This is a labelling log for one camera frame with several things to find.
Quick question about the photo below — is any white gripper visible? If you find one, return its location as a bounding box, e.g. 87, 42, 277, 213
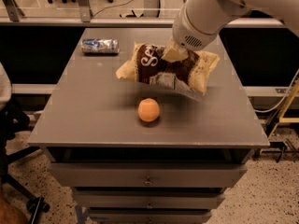
162, 0, 224, 63

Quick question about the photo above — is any brown chip bag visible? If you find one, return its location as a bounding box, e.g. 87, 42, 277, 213
116, 44, 220, 101

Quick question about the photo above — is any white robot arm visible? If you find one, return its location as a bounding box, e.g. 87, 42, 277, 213
162, 0, 299, 63

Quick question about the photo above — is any orange fruit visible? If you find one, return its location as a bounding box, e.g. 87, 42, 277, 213
137, 98, 160, 122

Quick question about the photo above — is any grey drawer cabinet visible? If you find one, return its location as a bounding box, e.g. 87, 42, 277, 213
29, 28, 268, 224

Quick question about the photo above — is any yellow metal stand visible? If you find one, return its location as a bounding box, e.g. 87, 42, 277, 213
253, 77, 299, 163

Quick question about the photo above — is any grey metal railing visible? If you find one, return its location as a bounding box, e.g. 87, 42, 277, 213
0, 0, 284, 29

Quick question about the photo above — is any black office chair left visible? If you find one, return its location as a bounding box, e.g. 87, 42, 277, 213
0, 63, 50, 224

